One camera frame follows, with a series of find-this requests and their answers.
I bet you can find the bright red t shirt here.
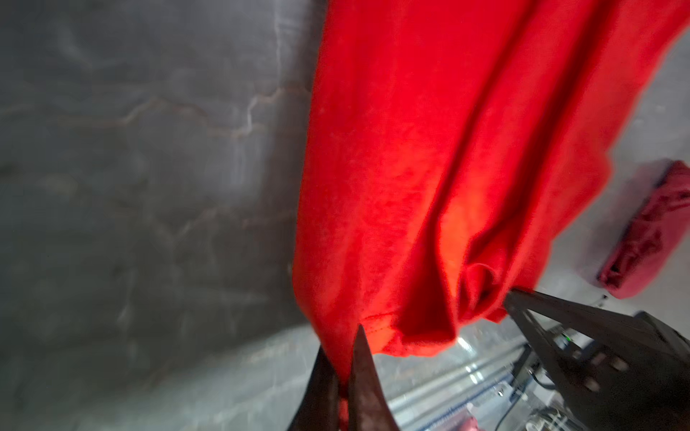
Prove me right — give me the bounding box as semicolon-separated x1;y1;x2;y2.
291;0;690;389

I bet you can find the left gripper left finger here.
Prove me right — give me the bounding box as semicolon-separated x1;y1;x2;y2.
287;348;340;431

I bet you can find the dark red folded t shirt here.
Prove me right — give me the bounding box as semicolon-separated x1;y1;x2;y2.
598;161;689;299

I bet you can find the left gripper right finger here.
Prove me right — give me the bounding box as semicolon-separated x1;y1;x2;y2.
348;325;400;431

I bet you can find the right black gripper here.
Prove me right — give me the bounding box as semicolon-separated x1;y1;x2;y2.
503;290;689;430

